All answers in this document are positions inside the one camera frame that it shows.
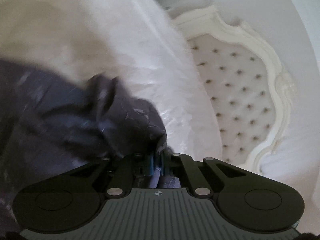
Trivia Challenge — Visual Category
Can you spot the white bed comforter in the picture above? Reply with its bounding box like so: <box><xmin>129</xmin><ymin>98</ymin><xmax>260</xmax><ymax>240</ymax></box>
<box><xmin>1</xmin><ymin>0</ymin><xmax>222</xmax><ymax>160</ymax></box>

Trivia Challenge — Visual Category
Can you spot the purple patterned hooded jacket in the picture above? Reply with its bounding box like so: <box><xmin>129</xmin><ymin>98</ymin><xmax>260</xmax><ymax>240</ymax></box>
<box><xmin>1</xmin><ymin>60</ymin><xmax>177</xmax><ymax>235</ymax></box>

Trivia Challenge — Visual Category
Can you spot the cream tufted headboard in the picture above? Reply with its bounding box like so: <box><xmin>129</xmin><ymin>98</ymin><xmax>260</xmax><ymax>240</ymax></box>
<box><xmin>174</xmin><ymin>6</ymin><xmax>296</xmax><ymax>173</ymax></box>

